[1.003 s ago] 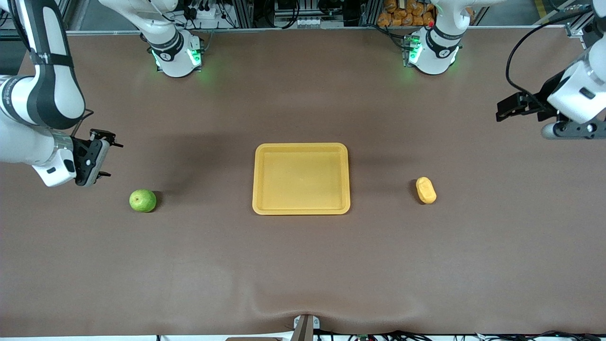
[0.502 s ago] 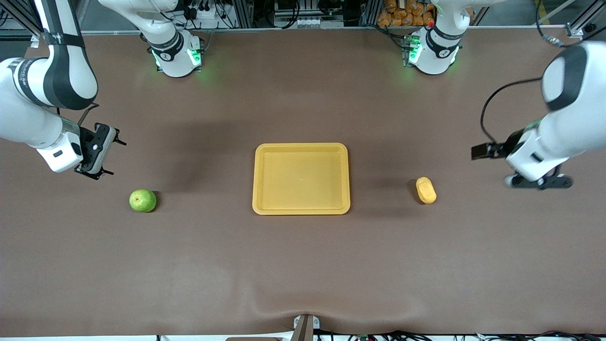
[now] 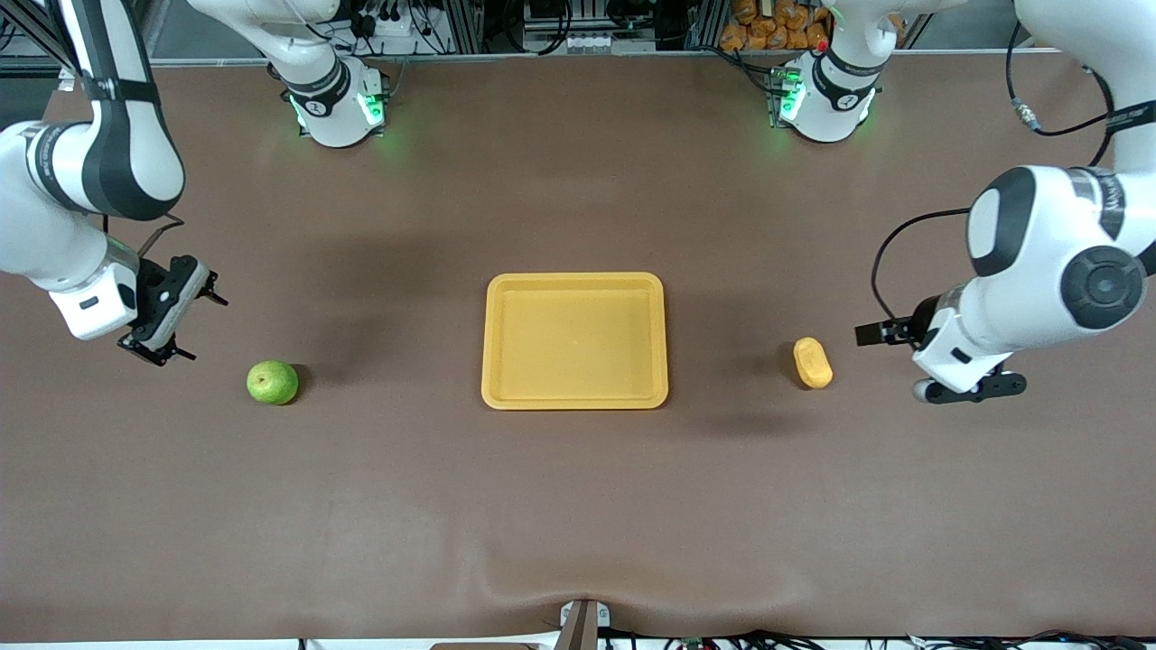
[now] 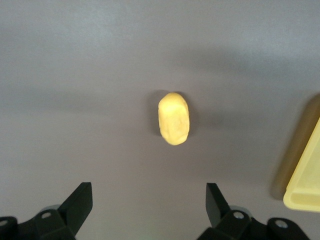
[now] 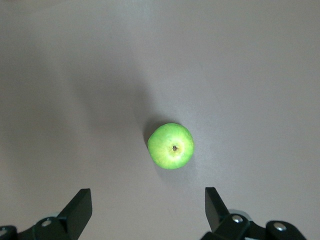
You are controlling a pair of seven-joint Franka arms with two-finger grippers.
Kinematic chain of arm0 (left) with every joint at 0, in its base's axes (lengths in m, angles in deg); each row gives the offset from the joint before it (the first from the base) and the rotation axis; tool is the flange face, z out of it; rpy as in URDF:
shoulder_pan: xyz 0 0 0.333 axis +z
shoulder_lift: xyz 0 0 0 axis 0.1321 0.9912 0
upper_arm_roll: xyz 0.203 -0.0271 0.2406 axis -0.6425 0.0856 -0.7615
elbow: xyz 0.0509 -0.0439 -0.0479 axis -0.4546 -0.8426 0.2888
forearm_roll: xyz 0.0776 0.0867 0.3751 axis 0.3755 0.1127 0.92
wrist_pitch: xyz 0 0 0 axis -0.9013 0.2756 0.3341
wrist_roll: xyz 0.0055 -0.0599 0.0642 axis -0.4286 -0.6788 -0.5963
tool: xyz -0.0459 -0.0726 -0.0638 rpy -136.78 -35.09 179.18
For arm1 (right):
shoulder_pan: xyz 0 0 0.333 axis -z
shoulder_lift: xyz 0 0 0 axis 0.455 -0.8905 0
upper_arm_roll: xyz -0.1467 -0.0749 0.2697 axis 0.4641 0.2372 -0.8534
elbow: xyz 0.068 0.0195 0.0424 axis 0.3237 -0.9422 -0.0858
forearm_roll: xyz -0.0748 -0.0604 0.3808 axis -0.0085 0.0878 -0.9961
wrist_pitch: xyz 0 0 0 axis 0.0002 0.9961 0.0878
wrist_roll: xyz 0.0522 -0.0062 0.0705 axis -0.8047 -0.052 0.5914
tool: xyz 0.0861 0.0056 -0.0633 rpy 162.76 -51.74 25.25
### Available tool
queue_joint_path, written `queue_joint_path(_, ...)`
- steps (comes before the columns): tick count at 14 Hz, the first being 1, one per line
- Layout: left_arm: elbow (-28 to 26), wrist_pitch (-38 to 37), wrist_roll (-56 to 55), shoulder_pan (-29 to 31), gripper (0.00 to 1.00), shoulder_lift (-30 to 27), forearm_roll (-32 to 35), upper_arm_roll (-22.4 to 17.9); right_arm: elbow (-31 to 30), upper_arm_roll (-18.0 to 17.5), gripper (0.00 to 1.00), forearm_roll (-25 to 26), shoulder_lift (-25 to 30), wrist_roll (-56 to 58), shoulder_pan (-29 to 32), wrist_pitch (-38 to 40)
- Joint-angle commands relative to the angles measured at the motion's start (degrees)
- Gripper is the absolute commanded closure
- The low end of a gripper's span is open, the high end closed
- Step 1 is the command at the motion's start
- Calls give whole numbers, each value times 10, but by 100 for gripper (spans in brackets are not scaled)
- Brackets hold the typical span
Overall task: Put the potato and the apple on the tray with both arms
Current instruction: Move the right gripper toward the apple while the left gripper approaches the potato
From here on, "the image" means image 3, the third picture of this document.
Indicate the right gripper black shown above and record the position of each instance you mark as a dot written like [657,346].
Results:
[150,287]

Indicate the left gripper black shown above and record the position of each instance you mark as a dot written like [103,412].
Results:
[920,323]

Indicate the yellow potato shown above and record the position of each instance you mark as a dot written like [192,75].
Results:
[813,363]

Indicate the green apple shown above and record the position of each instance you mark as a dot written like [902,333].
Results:
[272,383]

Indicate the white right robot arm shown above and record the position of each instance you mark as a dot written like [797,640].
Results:
[135,153]

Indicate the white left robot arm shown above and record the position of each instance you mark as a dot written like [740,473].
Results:
[1039,244]

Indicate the yellow plastic tray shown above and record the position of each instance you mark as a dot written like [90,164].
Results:
[574,343]

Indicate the bag of orange items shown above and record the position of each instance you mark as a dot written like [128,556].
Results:
[768,27]

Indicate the white power strip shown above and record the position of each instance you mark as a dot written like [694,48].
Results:
[388,25]

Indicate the brown table mat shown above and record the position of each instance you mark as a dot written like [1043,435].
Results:
[578,506]

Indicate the white connector block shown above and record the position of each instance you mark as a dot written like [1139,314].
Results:
[587,41]

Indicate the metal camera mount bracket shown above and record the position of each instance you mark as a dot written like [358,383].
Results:
[582,623]

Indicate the aluminium table edge rail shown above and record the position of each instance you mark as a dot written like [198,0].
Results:
[542,55]

